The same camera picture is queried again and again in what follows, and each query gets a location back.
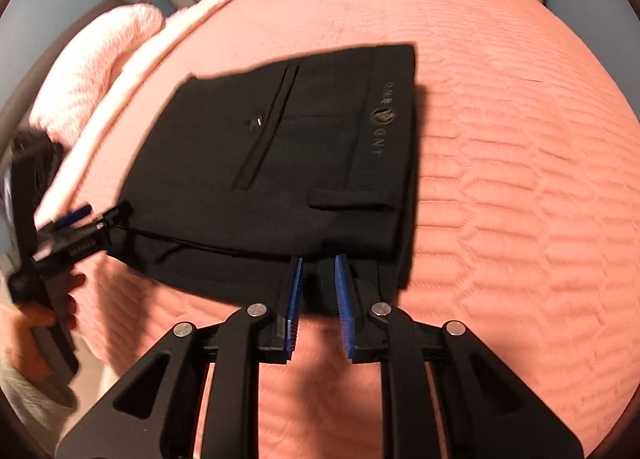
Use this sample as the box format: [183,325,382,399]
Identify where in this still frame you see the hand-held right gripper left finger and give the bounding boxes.
[55,255,306,459]

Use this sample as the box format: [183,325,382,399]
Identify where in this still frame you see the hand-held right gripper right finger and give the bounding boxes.
[334,254,585,459]

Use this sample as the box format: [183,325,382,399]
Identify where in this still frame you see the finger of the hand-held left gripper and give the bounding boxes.
[92,202,133,236]
[52,206,93,231]

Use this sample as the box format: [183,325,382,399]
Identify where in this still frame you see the black pants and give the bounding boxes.
[102,43,423,320]

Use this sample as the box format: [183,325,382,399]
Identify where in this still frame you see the person's left hand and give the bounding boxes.
[6,273,86,390]

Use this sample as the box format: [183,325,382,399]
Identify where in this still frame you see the pink floral pillow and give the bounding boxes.
[27,3,166,145]

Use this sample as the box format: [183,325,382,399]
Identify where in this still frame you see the pale pink blanket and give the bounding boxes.
[32,0,256,225]

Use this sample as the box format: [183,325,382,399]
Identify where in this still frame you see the pink quilted bed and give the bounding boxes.
[30,0,640,459]

